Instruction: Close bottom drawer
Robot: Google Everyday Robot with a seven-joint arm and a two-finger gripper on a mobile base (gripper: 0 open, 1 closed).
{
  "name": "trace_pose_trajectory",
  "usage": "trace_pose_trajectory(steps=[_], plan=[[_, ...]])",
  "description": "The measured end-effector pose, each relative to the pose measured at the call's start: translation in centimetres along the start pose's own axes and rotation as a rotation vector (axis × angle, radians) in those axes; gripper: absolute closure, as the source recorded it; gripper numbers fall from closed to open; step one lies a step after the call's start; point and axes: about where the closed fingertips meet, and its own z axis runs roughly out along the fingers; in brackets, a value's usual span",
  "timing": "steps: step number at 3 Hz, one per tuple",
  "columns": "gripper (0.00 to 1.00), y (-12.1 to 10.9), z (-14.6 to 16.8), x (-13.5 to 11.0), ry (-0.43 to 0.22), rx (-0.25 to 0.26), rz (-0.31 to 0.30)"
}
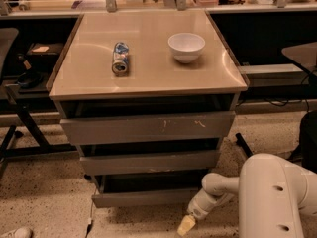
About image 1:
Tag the blue white drink can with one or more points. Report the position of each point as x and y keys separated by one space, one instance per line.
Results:
x=120 y=59

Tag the white ceramic bowl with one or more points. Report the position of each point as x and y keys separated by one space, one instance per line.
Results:
x=186 y=47

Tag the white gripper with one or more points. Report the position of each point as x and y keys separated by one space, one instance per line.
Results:
x=197 y=210

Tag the grey top drawer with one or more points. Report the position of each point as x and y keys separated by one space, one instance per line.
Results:
x=149 y=119

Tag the black table frame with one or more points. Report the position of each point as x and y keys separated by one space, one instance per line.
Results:
x=43 y=146

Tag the grey middle drawer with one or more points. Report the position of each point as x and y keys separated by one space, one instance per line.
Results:
x=151 y=157

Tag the black box with label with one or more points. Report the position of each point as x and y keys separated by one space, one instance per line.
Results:
x=43 y=57

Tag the grey drawer cabinet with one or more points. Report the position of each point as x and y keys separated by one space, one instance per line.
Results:
x=86 y=71

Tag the white sneaker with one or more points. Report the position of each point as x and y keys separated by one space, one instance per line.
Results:
x=22 y=232

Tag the grey bottom drawer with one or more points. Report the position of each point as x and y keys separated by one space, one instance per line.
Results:
x=147 y=189

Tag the black metal floor bar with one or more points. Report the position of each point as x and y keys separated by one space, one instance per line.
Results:
x=243 y=144

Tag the grey drawer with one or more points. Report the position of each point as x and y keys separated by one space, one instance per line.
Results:
x=151 y=157
x=147 y=189
x=149 y=119

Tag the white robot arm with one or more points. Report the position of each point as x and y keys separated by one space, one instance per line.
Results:
x=273 y=193

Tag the black office chair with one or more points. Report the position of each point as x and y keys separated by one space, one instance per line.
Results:
x=307 y=148

